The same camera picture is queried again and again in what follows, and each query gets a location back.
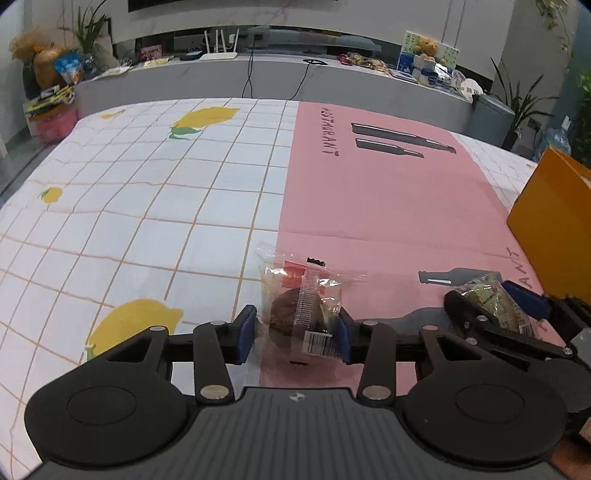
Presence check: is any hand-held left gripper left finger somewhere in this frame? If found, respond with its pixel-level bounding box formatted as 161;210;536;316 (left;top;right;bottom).
86;304;258;405

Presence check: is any tall leafy potted plant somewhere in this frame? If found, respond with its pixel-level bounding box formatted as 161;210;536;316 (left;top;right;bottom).
489;58;560;153

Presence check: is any orange cardboard box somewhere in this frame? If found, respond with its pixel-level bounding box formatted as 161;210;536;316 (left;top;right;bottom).
506;147;591;299

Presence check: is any green picture box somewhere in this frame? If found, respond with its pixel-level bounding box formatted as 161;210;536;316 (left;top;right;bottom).
401;30;461;71

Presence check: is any pink printed placemat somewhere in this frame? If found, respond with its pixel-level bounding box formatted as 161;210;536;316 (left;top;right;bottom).
259;100;570;389

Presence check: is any green snack packet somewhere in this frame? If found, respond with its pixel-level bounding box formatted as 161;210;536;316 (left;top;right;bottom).
457;271;536;339

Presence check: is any blue snack packet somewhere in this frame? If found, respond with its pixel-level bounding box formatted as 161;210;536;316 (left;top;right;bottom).
54;50;86;85

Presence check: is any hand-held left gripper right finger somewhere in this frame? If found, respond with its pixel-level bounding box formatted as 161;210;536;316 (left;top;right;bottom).
334;307;482;405

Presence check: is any clear water bottle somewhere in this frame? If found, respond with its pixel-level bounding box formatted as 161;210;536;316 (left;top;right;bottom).
538;117;574;160

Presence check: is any black wall screen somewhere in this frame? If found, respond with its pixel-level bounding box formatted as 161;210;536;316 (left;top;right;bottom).
127;0;297;14

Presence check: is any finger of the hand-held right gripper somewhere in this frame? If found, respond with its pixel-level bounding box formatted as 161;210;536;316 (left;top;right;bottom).
443;290;581;370
501;280;591;334

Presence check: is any grey waste bin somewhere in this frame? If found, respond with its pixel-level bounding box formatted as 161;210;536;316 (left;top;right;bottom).
471;92;516;151

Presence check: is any potted green plant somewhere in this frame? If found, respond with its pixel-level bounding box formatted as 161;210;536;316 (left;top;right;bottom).
73;0;112;57

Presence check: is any pink box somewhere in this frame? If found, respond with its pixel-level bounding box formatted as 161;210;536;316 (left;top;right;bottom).
28;108;79;144

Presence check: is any small teddy bear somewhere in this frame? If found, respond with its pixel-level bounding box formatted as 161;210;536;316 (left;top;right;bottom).
412;37;440;59

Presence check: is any checked lemon print tablecloth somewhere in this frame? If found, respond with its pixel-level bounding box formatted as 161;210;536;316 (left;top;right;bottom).
0;97;542;480

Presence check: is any black cable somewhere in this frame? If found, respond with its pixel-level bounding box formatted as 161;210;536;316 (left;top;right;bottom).
288;62;310;100
242;48;255;99

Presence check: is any white router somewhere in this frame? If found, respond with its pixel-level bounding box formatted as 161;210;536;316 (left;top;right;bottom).
198;28;241;62

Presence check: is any brown plush toy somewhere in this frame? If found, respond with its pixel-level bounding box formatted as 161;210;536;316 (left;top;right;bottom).
9;27;62;100

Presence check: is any pile of wrapped snacks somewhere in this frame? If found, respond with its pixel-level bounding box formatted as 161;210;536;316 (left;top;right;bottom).
339;52;391;75

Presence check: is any grey counter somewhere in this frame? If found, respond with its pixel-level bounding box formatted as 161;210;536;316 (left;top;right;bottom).
74;54;482;136

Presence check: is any clear chocolate muffin packet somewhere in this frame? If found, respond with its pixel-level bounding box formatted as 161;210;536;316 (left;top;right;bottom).
255;241;367;368

